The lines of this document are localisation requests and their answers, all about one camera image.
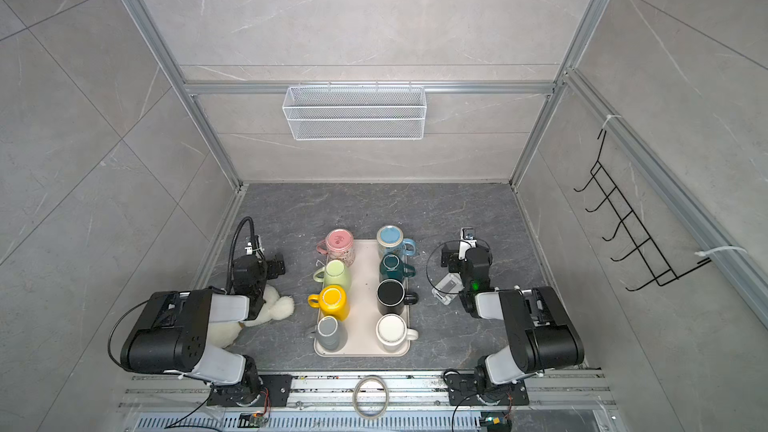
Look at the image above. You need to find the black corrugated left cable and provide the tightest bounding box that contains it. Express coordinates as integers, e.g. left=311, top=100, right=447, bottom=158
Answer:
left=225, top=216, right=257, bottom=295

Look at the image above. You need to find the tape roll ring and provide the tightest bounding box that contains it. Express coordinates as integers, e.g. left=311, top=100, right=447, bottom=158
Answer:
left=351, top=375, right=391, bottom=420

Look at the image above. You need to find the beige plastic tray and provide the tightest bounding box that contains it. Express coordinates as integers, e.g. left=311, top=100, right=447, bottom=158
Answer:
left=314, top=239, right=411, bottom=358

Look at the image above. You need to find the grey mug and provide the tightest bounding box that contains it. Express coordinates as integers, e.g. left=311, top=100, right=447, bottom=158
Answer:
left=314, top=316, right=347, bottom=352

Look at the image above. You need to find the white plush dog toy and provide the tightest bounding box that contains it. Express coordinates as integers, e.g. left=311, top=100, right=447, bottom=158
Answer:
left=207, top=285, right=295, bottom=349

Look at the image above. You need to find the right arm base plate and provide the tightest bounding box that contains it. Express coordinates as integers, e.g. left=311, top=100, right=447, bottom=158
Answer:
left=442, top=370, right=530, bottom=407

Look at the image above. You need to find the white wire mesh basket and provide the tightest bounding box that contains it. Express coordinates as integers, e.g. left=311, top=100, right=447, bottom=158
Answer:
left=282, top=85, right=428, bottom=141

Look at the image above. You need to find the light green mug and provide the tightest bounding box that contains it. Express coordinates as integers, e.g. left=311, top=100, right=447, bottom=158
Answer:
left=312, top=259, right=351, bottom=291

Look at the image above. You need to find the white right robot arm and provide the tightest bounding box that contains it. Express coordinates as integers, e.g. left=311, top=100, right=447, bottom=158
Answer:
left=433, top=239, right=585, bottom=401

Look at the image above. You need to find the white mug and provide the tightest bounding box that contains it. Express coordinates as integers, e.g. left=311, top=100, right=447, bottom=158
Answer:
left=375, top=314, right=419, bottom=353

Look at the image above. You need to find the blue butterfly mug yellow inside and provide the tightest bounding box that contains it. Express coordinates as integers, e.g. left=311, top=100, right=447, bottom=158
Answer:
left=376, top=225, right=417, bottom=260

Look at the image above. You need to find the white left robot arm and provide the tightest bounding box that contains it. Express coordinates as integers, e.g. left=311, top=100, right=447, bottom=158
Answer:
left=119, top=253, right=291, bottom=408

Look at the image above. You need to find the black wire hook rack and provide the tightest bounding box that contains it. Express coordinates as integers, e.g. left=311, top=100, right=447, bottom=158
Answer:
left=573, top=130, right=712, bottom=292

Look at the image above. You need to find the black mug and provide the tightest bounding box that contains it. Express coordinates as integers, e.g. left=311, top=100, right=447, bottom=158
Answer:
left=376, top=279, right=419, bottom=316

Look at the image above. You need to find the pink ghost pattern mug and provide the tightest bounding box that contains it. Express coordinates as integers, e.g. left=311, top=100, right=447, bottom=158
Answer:
left=316, top=229, right=355, bottom=267

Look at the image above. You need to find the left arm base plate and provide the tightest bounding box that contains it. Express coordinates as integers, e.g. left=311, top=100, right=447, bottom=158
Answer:
left=206, top=374, right=293, bottom=407

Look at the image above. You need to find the dark green mug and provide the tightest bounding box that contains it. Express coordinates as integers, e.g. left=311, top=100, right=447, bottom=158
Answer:
left=379, top=253, right=416, bottom=283

